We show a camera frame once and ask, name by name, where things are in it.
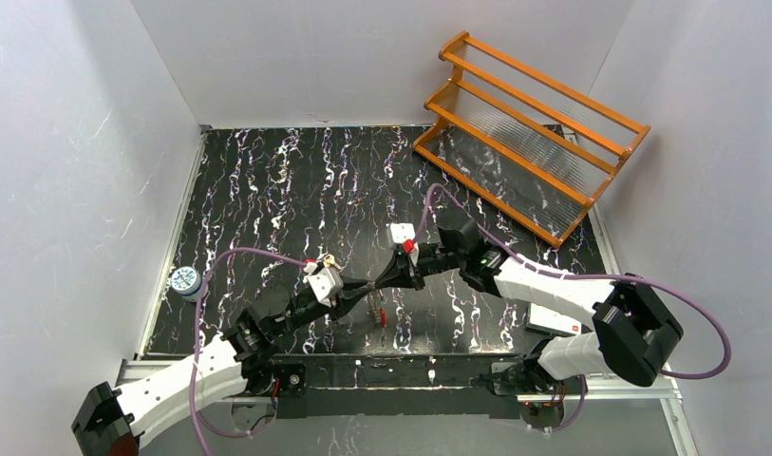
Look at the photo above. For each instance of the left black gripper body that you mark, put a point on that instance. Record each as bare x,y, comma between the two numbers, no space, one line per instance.
338,297

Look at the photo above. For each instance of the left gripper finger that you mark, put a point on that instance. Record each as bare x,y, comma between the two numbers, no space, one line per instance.
346,300
356,289

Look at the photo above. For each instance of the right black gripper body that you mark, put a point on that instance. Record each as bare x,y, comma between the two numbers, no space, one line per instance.
412,267

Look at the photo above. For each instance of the white red keyring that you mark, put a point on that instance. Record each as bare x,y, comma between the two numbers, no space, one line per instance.
375,301

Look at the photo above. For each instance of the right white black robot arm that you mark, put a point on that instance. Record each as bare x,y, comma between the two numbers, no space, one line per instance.
631,333

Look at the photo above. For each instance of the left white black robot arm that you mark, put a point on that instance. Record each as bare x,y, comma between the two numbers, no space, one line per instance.
121,420

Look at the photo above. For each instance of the white box with red mark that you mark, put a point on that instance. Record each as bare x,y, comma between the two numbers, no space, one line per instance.
545,321

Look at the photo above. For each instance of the small blue white jar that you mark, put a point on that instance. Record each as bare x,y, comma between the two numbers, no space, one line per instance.
188,283

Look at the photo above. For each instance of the orange wooden rack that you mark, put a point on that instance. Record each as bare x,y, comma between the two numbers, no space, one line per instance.
540,151

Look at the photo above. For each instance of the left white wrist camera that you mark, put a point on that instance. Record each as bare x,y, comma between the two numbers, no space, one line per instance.
325,283

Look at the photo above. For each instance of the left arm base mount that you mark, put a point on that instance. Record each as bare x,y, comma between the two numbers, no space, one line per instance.
275,380

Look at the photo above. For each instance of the aluminium frame rail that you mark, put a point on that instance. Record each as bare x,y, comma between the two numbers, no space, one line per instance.
418,372

